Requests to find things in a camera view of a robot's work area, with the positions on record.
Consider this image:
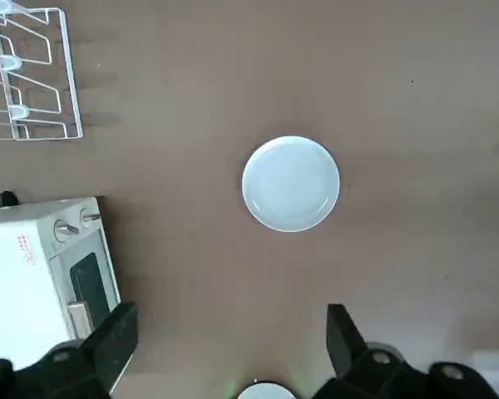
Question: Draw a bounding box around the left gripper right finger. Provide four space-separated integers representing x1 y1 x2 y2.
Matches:
311 303 499 399

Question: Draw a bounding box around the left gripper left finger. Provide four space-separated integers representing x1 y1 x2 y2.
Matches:
0 301 139 399

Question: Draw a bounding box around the larger grey dish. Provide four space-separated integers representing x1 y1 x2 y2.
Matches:
240 135 341 233

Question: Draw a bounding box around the white toaster oven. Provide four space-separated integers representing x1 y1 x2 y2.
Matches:
0 195 124 369

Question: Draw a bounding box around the white wire dish rack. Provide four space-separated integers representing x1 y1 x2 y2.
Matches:
0 0 84 142

